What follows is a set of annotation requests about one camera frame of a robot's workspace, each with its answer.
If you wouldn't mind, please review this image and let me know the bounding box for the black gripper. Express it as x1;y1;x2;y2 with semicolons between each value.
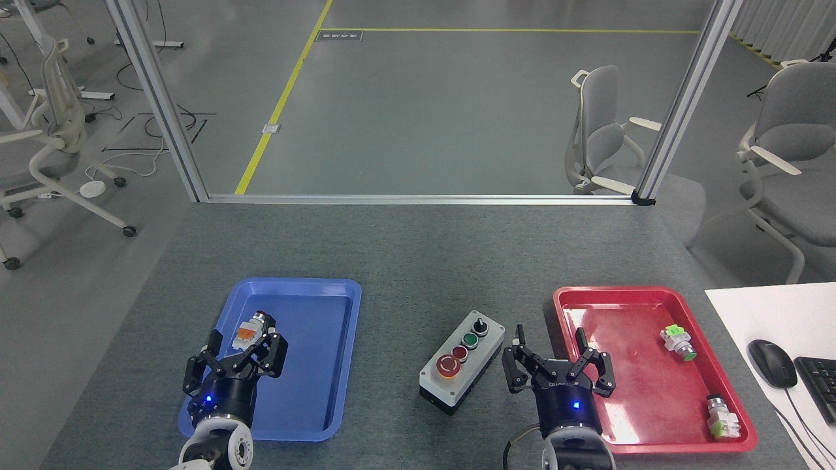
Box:
182;313;289;430
501;324;617;443

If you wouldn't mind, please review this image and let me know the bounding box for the green push button switch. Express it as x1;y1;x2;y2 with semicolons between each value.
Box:
659;324;698;362

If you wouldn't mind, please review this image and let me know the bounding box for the black floor cable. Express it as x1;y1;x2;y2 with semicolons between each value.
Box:
116;62;217;143

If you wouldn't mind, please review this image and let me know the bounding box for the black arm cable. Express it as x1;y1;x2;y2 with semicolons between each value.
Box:
502;423;543;470

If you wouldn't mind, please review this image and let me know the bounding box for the grey office chair white frame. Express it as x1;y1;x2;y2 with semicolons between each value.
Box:
565;65;664;196
735;60;836;285

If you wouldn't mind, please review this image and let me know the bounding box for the white floor cable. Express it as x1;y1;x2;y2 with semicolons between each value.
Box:
85;145;169;185

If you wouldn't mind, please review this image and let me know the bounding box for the black keyboard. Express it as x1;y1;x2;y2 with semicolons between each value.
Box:
794;356;836;425

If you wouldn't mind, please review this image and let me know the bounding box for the red plastic tray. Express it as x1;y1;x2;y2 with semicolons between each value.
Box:
553;285;758;454

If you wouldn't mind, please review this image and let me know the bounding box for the silver aluminium rail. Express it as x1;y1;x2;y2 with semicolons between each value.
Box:
206;194;637;207

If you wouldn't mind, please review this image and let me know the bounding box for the grey mesh office chair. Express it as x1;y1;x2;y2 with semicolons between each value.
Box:
0;36;138;272

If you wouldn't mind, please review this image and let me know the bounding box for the grey control box with buttons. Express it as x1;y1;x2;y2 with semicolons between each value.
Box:
419;309;506;416

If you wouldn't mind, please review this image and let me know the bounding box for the silver push button green base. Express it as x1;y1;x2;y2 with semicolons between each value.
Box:
705;394;741;441

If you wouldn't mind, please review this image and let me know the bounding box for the black mouse cable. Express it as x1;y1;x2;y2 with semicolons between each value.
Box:
769;386;831;470

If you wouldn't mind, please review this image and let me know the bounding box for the blue plastic tray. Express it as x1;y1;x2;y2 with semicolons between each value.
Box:
178;277;362;443

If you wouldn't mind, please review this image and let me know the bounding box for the white desk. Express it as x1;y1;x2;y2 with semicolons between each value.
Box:
704;282;836;470

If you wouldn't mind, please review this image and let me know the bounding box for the red push button orange base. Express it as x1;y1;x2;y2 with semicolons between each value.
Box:
231;311;270;351

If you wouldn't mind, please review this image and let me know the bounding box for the silver aluminium post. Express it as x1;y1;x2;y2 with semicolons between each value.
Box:
104;0;210;203
631;0;745;207

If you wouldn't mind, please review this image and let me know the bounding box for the black tripod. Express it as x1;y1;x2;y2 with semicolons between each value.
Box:
747;51;836;99

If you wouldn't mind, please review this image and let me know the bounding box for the black computer mouse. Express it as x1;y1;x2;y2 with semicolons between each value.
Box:
748;339;798;390

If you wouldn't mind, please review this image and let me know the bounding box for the white desk foot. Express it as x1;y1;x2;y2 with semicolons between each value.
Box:
115;38;185;50
29;87;116;102

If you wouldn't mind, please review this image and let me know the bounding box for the white curtain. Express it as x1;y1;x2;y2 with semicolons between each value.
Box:
727;0;836;64

